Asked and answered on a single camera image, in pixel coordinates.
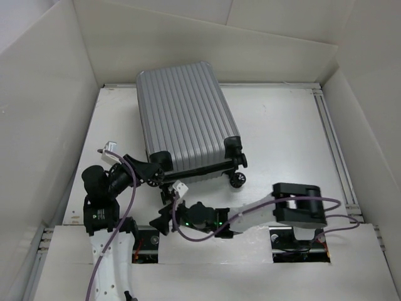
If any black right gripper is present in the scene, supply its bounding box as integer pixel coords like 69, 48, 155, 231
149, 194, 197, 233

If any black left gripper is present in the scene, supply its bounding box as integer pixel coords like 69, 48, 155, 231
106, 154, 159, 198

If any grey hard-shell suitcase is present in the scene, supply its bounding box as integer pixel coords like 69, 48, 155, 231
136, 61, 247, 203

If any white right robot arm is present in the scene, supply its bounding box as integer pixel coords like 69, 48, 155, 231
149, 181, 327, 247

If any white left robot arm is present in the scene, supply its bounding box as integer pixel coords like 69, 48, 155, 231
81, 149, 160, 300

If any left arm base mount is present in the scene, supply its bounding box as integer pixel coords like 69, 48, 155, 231
132, 226, 160, 264

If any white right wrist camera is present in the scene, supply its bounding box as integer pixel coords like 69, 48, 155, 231
172, 181, 189, 207

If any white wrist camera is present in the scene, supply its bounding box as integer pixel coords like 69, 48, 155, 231
172, 181, 189, 207
98, 141, 120, 166

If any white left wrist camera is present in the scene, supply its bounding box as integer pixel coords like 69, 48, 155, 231
98, 141, 120, 166

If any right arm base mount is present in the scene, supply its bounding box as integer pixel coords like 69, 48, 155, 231
269, 226, 331, 263

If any aluminium rail frame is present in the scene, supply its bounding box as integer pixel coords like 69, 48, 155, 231
35, 84, 398, 300

